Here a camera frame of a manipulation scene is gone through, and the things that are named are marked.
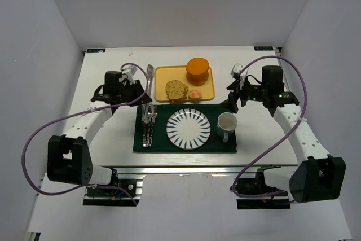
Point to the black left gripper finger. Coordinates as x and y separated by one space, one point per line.
145 99
138 86

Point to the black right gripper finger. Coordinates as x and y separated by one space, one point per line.
231 103
235 86

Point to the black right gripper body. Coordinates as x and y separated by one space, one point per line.
237 92

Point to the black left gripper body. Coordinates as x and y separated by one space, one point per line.
136 92

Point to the silver metal tongs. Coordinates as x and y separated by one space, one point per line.
150 76

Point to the bread slice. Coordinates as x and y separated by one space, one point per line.
180 99
174 89

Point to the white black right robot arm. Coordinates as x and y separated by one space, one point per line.
319 175

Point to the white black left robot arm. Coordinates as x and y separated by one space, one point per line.
69 159

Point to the orange round bread loaf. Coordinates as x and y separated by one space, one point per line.
197 71

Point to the white blue ceramic mug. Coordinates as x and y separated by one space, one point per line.
226 125

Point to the yellow plastic tray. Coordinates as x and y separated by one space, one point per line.
163 74

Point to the dark green placemat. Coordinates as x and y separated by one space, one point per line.
161 142

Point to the right blue table label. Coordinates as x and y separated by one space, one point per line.
263 48

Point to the blue table label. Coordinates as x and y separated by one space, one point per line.
263 48
95 51

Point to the left blue table label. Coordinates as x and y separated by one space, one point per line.
95 51

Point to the white blue striped plate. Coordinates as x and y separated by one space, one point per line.
188 129

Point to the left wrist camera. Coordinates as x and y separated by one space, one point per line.
127 73

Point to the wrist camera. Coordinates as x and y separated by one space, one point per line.
236 71
127 73

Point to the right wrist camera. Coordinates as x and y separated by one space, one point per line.
236 71

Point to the knife with patterned handle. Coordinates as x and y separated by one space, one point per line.
144 133

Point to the aluminium table edge rail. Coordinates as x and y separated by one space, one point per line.
173 169

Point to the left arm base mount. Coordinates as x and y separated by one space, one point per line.
131 192

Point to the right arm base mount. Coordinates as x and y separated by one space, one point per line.
262 196

